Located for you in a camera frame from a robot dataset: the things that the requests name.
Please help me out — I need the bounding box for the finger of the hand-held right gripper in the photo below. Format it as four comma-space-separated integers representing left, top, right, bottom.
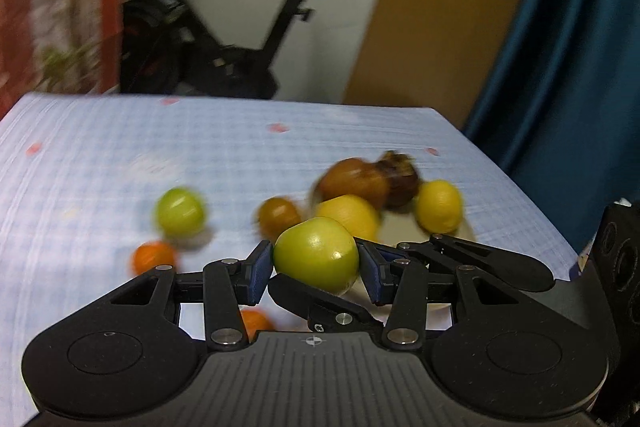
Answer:
395, 233, 555, 292
268, 273, 388, 334

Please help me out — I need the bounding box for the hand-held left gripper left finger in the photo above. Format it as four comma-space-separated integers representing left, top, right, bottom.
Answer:
97, 239, 275, 348

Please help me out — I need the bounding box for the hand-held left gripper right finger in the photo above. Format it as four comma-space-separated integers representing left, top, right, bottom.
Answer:
357, 241, 546, 349

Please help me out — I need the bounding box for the green apple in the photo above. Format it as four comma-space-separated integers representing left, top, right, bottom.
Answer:
272, 217, 360, 295
154, 187, 207, 238

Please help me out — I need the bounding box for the beige plate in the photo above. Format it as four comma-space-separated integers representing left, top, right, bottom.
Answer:
310, 187, 478, 310

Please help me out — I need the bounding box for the brown passion fruit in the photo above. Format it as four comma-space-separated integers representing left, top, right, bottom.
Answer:
256, 197, 302, 244

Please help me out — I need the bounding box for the round yellow lemon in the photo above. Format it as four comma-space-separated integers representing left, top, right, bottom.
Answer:
316, 194, 381, 243

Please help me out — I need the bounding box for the dark purple mangosteen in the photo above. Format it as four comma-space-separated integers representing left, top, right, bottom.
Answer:
377, 150, 422, 209

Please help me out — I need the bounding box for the orange tangerine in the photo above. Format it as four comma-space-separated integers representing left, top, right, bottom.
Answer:
131, 241, 177, 275
240, 309, 275, 340

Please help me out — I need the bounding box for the reddish brown apple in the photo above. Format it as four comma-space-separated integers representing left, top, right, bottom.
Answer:
317, 157, 391, 208

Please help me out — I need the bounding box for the black exercise bike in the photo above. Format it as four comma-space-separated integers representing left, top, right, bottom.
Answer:
120, 0, 368, 100

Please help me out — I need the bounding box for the dark blue curtain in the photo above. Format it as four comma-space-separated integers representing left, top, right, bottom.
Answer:
460, 0, 640, 253

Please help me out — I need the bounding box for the wooden door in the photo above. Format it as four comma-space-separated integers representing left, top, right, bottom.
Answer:
342, 0, 551, 130

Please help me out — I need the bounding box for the pink printed backdrop cloth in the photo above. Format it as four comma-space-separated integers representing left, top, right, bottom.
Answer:
0, 0, 138, 120

